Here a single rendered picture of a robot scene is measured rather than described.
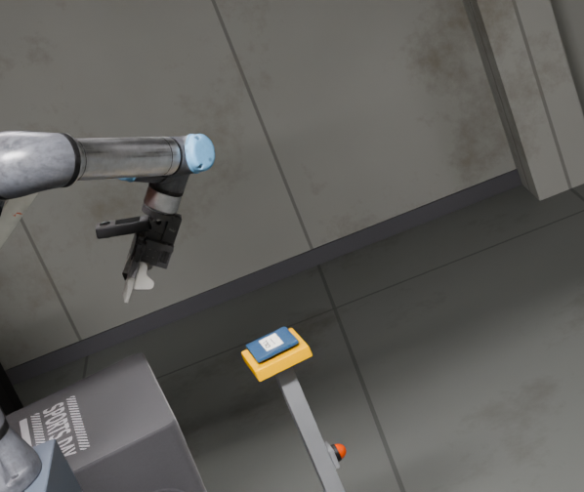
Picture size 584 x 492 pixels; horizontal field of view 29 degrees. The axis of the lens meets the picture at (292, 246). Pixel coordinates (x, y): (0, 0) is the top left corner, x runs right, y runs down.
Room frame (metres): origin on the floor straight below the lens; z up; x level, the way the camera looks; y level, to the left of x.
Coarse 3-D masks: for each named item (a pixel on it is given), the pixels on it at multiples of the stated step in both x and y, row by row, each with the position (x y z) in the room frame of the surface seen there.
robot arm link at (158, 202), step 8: (152, 192) 2.32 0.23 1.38; (160, 192) 2.38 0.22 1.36; (144, 200) 2.34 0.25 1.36; (152, 200) 2.32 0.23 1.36; (160, 200) 2.31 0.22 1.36; (168, 200) 2.31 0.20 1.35; (176, 200) 2.32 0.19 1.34; (152, 208) 2.32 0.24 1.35; (160, 208) 2.31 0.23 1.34; (168, 208) 2.31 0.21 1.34; (176, 208) 2.33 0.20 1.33
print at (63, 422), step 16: (64, 400) 2.48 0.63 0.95; (32, 416) 2.46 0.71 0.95; (48, 416) 2.43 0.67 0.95; (64, 416) 2.39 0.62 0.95; (80, 416) 2.36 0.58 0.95; (32, 432) 2.38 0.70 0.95; (48, 432) 2.34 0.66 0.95; (64, 432) 2.31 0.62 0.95; (80, 432) 2.28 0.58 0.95; (64, 448) 2.23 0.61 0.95; (80, 448) 2.20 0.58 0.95
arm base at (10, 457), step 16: (0, 432) 1.64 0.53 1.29; (16, 432) 1.68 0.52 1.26; (0, 448) 1.62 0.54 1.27; (16, 448) 1.64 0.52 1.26; (32, 448) 1.68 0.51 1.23; (0, 464) 1.61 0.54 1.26; (16, 464) 1.62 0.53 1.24; (32, 464) 1.64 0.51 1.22; (0, 480) 1.60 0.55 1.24; (16, 480) 1.61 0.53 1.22; (32, 480) 1.62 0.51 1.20
